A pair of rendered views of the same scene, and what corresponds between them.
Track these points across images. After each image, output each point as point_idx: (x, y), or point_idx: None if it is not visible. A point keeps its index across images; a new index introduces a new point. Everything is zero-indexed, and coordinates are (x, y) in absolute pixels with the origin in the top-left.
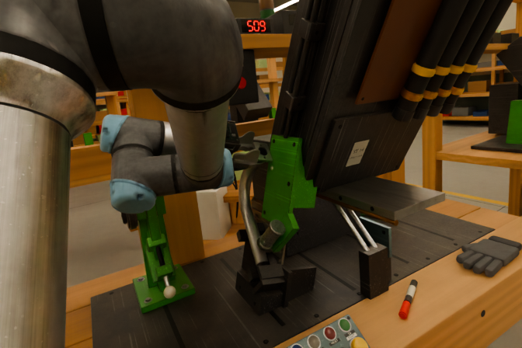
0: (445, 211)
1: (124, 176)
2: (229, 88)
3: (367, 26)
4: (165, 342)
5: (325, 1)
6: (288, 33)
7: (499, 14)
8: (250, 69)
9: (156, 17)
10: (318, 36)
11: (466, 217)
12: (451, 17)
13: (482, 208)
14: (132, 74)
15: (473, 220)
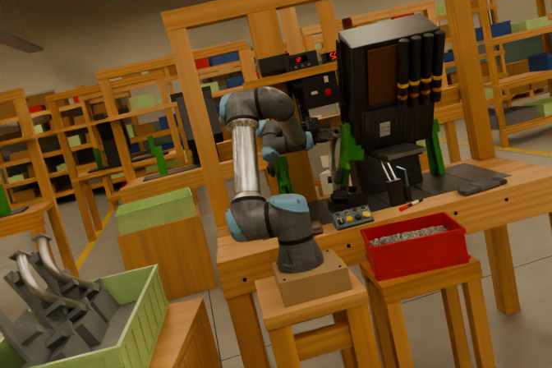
0: (502, 169)
1: (266, 145)
2: (289, 115)
3: (361, 72)
4: None
5: (343, 62)
6: None
7: (438, 52)
8: (333, 82)
9: (269, 107)
10: (344, 76)
11: (510, 172)
12: (402, 62)
13: (533, 165)
14: (265, 117)
15: (512, 173)
